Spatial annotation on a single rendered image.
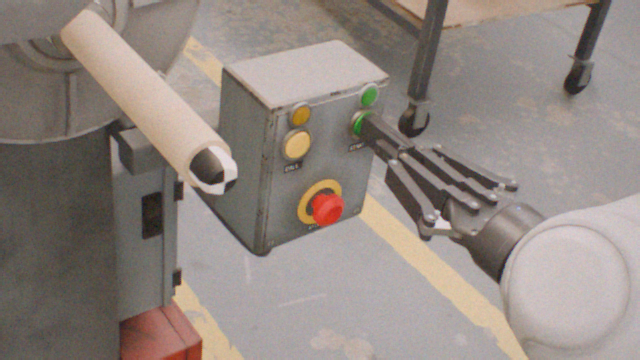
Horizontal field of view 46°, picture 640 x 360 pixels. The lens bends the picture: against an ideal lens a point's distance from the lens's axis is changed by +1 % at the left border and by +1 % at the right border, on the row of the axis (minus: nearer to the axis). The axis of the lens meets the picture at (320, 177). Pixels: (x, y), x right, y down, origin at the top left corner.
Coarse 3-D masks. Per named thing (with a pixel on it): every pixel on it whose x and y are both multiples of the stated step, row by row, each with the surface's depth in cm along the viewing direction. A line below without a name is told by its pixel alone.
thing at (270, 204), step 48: (336, 48) 86; (240, 96) 78; (288, 96) 76; (336, 96) 79; (384, 96) 84; (240, 144) 81; (336, 144) 83; (240, 192) 85; (288, 192) 83; (336, 192) 88; (240, 240) 94; (288, 240) 88
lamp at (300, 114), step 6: (300, 102) 76; (306, 102) 76; (294, 108) 76; (300, 108) 76; (306, 108) 76; (294, 114) 76; (300, 114) 76; (306, 114) 76; (288, 120) 76; (294, 120) 76; (300, 120) 76; (306, 120) 77; (294, 126) 77; (300, 126) 77
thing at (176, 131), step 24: (72, 24) 53; (96, 24) 53; (72, 48) 53; (96, 48) 51; (120, 48) 50; (96, 72) 50; (120, 72) 49; (144, 72) 48; (120, 96) 48; (144, 96) 47; (168, 96) 46; (144, 120) 46; (168, 120) 45; (192, 120) 45; (168, 144) 44; (192, 144) 43; (216, 144) 44
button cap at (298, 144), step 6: (294, 138) 77; (300, 138) 78; (306, 138) 79; (288, 144) 78; (294, 144) 78; (300, 144) 79; (306, 144) 79; (288, 150) 78; (294, 150) 78; (300, 150) 79; (306, 150) 80; (294, 156) 79
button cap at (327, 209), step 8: (320, 200) 85; (328, 200) 84; (336, 200) 85; (320, 208) 84; (328, 208) 84; (336, 208) 85; (320, 216) 84; (328, 216) 85; (336, 216) 86; (320, 224) 86; (328, 224) 86
